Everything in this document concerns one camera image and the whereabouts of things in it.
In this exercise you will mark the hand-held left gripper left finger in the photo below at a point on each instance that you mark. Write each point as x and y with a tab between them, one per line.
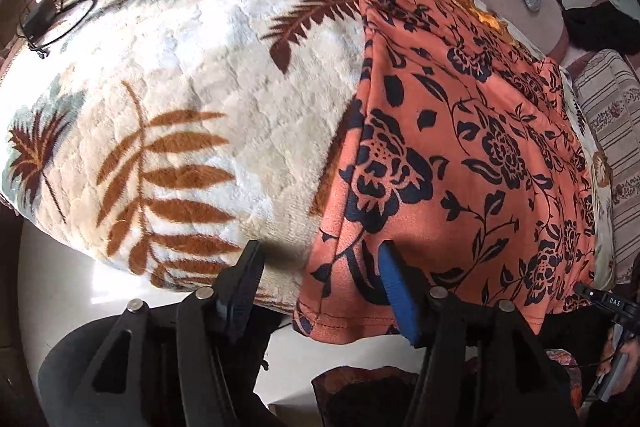
244	289

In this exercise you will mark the striped beige pillow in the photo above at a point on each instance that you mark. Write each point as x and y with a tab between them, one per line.
617	117

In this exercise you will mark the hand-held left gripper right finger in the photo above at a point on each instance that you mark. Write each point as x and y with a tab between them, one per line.
396	294

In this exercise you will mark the orange floral garment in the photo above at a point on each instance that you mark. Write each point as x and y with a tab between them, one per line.
450	147

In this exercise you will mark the black cloth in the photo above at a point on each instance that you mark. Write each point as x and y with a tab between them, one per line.
595	24

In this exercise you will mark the leaf print fleece blanket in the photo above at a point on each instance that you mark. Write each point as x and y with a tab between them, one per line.
200	72

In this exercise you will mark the person's right hand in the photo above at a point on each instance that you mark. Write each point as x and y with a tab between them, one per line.
631	359

